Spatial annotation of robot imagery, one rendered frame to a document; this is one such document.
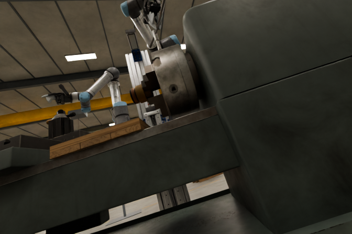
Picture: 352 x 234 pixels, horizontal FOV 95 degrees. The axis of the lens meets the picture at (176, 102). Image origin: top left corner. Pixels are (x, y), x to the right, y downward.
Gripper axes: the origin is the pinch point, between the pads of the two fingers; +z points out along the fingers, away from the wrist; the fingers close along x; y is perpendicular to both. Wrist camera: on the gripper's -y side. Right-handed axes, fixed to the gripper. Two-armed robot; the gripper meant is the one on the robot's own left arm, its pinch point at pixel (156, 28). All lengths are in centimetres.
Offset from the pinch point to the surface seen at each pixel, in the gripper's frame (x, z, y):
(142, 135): -21, 50, 6
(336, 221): 5, 80, 33
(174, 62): -4.7, 27.7, 11.9
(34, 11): -168, -588, -531
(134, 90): -16.2, 28.0, -8.6
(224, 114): -2, 53, 23
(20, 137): -55, 39, -10
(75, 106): -126, -403, -1083
